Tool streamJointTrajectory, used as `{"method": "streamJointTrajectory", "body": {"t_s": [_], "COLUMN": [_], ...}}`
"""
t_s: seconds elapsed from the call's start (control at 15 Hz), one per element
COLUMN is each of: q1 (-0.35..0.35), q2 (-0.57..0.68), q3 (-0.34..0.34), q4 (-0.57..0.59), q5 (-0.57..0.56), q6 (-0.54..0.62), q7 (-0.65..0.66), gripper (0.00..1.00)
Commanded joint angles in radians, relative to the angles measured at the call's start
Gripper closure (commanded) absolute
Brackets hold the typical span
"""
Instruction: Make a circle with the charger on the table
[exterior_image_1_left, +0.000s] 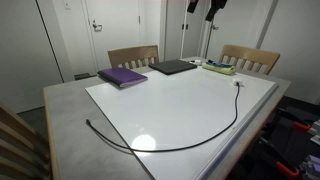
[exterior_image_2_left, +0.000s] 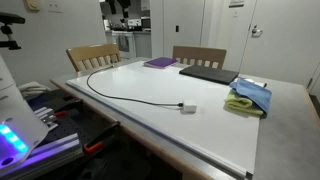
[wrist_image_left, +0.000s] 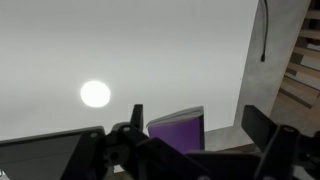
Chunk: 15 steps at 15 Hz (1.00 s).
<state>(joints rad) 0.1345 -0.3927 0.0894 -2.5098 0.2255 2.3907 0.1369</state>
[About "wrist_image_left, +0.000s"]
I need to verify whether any black charger cable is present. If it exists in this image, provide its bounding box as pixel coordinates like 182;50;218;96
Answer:
260;0;270;63

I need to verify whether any white whiteboard mat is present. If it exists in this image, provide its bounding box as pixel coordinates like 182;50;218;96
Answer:
0;0;258;139

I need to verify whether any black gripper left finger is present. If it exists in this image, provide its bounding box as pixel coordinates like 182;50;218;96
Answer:
60;105;200;180

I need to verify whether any purple notebook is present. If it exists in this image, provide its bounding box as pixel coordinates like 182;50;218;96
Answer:
146;106;205;153

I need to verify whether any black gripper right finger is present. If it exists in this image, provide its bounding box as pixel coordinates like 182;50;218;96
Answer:
241;105;320;180

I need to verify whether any left wooden chair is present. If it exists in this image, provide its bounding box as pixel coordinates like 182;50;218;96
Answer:
216;0;320;154

